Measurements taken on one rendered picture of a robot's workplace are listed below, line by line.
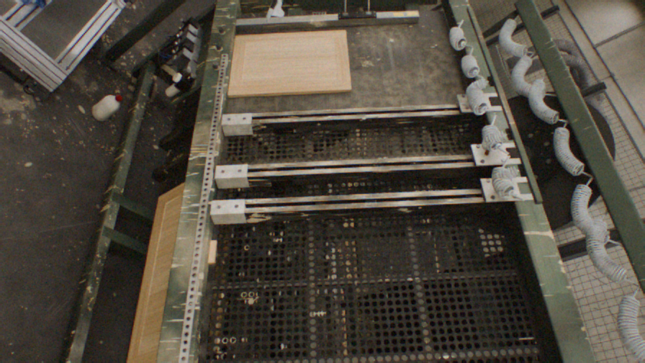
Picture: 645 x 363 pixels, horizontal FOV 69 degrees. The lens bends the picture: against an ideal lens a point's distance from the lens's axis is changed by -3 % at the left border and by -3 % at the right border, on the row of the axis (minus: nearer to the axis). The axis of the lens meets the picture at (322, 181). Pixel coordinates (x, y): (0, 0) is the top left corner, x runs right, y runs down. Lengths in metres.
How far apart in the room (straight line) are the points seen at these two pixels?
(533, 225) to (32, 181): 2.17
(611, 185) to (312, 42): 1.51
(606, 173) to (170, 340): 1.81
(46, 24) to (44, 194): 0.86
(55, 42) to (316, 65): 1.31
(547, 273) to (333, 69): 1.30
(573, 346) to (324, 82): 1.45
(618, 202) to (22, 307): 2.48
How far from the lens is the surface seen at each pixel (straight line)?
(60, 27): 2.87
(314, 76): 2.30
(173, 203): 2.46
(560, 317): 1.67
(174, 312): 1.68
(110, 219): 2.49
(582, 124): 2.45
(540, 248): 1.76
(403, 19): 2.64
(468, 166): 1.92
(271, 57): 2.43
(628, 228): 2.18
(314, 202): 1.77
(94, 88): 3.05
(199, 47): 2.59
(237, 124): 2.05
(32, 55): 2.64
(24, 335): 2.36
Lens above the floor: 2.12
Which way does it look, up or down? 28 degrees down
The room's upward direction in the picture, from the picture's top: 65 degrees clockwise
